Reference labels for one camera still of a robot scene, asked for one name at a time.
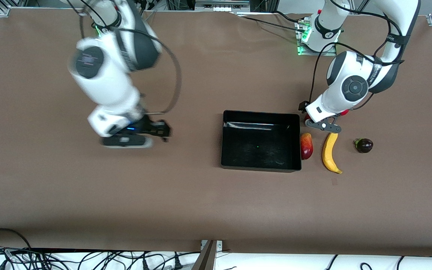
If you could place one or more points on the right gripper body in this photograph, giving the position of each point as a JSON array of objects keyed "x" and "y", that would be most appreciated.
[{"x": 149, "y": 124}]

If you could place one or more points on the yellow banana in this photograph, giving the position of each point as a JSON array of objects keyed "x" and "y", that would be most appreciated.
[{"x": 328, "y": 152}]

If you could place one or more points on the black plastic box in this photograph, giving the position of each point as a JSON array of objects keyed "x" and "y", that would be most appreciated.
[{"x": 261, "y": 146}]

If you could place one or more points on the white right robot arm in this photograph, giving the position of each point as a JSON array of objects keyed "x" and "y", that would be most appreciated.
[{"x": 103, "y": 86}]

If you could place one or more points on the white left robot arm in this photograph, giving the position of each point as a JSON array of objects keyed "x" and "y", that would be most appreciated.
[{"x": 351, "y": 88}]

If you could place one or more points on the red pomegranate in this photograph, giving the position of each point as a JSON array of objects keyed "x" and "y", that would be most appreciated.
[{"x": 344, "y": 111}]

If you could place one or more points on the red yellow mango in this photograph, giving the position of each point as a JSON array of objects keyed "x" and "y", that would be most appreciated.
[{"x": 306, "y": 147}]

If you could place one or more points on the dark purple mangosteen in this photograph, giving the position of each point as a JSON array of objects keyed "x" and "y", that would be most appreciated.
[{"x": 364, "y": 146}]

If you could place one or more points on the brown table mat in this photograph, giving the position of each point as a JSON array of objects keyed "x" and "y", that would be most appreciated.
[{"x": 216, "y": 206}]

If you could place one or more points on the grey power strip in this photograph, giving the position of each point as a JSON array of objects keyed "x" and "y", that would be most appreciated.
[{"x": 221, "y": 7}]

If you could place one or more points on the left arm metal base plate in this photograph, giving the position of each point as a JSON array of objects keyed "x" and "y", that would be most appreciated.
[{"x": 304, "y": 53}]

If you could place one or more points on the silver clamp bracket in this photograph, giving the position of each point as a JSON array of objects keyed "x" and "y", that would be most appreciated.
[{"x": 219, "y": 245}]

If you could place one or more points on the dark grey stand post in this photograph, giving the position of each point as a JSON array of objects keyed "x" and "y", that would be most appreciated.
[{"x": 205, "y": 260}]

